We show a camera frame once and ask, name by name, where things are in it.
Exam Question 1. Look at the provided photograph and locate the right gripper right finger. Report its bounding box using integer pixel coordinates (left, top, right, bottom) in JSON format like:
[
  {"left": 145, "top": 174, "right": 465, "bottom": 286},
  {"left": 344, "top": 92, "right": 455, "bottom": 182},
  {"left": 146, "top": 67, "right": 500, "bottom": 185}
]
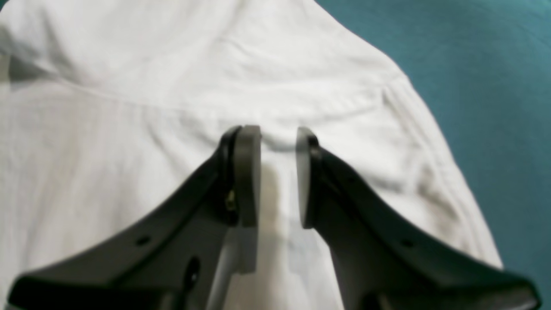
[{"left": 296, "top": 127, "right": 542, "bottom": 310}]

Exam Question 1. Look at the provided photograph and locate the teal table cloth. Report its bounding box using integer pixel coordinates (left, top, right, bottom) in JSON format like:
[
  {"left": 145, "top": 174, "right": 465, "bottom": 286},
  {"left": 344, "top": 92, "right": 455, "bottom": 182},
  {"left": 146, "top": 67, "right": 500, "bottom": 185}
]
[{"left": 319, "top": 0, "right": 551, "bottom": 303}]

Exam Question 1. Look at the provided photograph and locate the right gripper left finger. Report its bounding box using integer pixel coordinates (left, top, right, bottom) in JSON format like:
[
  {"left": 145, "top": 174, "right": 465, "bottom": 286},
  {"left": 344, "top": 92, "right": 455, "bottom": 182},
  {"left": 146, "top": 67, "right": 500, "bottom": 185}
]
[{"left": 6, "top": 125, "right": 261, "bottom": 310}]

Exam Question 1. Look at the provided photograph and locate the white T-shirt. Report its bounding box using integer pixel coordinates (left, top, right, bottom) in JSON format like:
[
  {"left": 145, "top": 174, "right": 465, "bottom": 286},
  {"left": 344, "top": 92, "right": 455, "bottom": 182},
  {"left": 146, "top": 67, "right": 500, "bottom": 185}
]
[{"left": 0, "top": 0, "right": 503, "bottom": 310}]

